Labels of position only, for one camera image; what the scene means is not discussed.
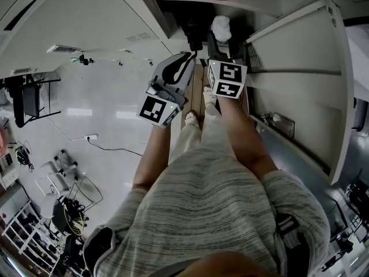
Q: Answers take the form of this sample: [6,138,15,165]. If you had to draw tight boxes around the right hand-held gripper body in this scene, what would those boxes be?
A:
[206,50,248,99]

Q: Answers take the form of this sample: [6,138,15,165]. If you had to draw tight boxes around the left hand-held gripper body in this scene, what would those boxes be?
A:
[135,79,189,130]

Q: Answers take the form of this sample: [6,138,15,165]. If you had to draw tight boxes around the white cloth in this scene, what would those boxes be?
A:
[212,15,233,43]

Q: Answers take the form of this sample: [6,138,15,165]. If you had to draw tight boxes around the person's left forearm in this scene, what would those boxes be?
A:
[131,122,180,192]

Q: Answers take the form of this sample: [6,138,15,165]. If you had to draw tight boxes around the person's right forearm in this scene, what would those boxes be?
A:
[218,95,281,182]

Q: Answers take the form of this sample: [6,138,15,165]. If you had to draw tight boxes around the locker door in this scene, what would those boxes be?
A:
[244,0,350,185]

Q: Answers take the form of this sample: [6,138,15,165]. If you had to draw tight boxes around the wooden slat platform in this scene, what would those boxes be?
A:
[170,62,252,156]

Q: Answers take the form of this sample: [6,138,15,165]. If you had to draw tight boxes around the person's right shoe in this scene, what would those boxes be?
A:
[202,85,218,107]

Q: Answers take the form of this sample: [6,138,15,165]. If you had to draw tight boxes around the person's shoe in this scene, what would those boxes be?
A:
[202,85,218,107]
[184,111,201,128]

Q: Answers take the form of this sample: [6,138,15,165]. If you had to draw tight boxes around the person's left shoe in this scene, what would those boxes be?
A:
[184,111,201,128]

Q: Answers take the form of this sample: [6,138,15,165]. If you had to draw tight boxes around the person's beige trousers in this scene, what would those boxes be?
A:
[168,102,240,167]

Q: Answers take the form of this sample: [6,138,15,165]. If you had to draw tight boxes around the black key bunch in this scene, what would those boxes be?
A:
[78,53,96,67]

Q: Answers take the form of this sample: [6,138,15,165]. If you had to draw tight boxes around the person's grey striped shirt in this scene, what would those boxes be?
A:
[83,147,332,277]

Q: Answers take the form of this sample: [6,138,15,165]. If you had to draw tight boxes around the white office chair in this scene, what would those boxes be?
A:
[35,149,80,222]

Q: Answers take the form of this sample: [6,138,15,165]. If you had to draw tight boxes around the black folding table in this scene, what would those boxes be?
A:
[4,73,62,128]

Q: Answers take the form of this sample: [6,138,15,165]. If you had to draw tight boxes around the pink stool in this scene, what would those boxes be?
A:
[0,125,8,156]

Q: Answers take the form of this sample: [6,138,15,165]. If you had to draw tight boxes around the person's chin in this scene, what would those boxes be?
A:
[175,251,289,277]

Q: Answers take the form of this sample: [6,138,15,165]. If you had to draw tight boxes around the white shelf rack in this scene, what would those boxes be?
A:
[0,200,73,271]

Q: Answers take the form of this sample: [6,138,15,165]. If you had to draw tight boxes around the black power cable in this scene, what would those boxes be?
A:
[88,137,144,158]

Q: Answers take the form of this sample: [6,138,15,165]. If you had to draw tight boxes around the metal door handle plate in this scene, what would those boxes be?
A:
[261,111,296,140]

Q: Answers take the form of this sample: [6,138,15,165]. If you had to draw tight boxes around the thin white cable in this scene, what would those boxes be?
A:
[47,116,87,143]

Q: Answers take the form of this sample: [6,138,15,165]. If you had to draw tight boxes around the wire frame stand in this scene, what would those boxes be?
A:
[69,175,104,214]

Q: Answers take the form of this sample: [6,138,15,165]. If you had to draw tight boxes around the black chair with yellow cable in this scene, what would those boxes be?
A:
[51,196,91,237]

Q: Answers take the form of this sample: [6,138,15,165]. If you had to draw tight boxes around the tangled black cable bundle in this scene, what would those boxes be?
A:
[14,140,36,173]

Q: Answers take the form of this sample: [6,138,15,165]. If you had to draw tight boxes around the black padded shoulder strap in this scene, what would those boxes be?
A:
[82,226,116,271]

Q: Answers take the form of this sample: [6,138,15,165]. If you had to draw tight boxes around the black strap with white buckle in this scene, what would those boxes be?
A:
[275,212,312,277]

